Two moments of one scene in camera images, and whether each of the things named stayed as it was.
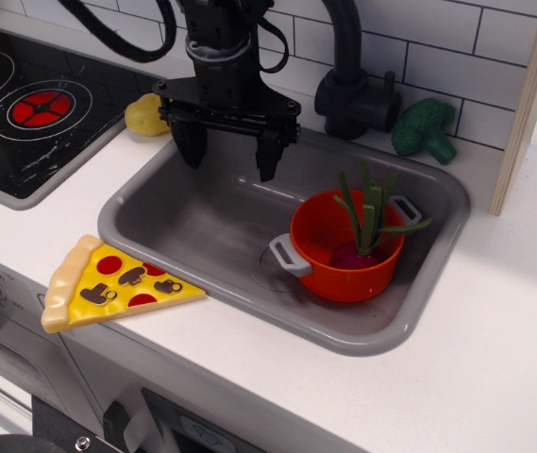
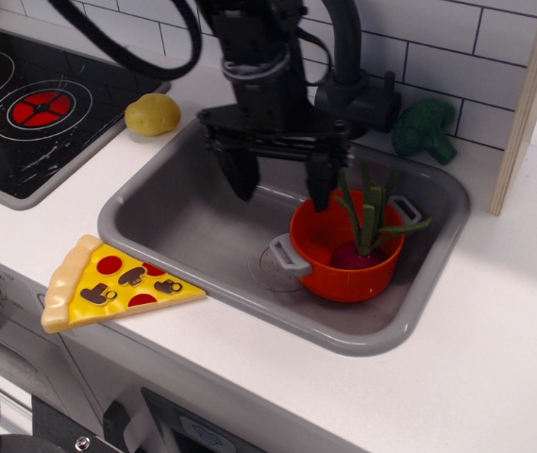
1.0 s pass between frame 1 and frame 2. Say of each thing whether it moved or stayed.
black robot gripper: moved
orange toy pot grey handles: stayed
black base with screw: stayed
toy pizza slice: stayed
